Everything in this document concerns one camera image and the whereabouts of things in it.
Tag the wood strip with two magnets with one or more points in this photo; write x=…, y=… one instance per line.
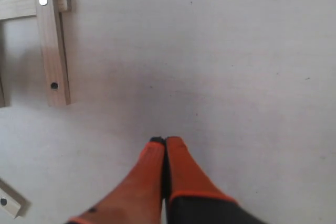
x=52, y=50

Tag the plain wood strip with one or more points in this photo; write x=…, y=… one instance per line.
x=13, y=9

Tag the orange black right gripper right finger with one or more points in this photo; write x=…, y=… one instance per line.
x=193, y=198

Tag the small wood strip end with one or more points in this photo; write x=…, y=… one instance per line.
x=12, y=202

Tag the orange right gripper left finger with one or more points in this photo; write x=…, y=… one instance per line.
x=138, y=198

